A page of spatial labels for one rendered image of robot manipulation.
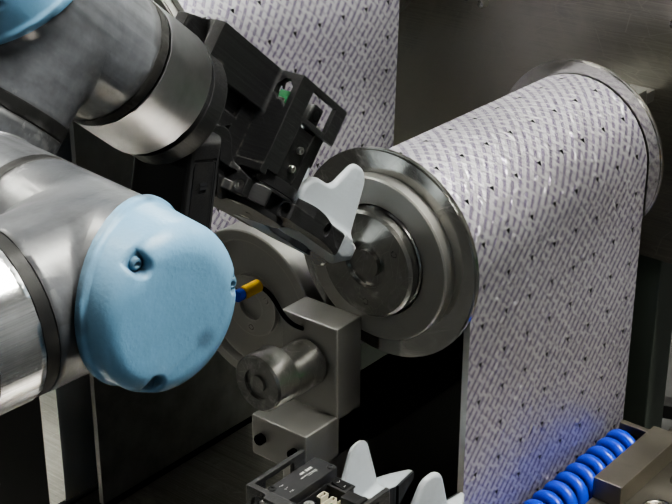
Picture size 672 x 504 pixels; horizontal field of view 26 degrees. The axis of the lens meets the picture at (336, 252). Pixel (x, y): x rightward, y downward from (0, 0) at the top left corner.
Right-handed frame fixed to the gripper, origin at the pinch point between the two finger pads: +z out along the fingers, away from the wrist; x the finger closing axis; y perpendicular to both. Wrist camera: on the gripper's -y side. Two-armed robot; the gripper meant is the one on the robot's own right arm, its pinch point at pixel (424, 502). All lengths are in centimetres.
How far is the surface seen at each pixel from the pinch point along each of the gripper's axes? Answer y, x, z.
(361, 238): 17.7, 6.1, 0.6
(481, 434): 2.8, -0.6, 5.8
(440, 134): 22.2, 6.6, 9.9
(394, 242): 18.2, 3.4, 0.6
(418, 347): 9.9, 2.7, 2.6
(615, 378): -1.4, -0.6, 25.3
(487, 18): 22.5, 19.6, 35.1
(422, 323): 12.5, 1.7, 1.6
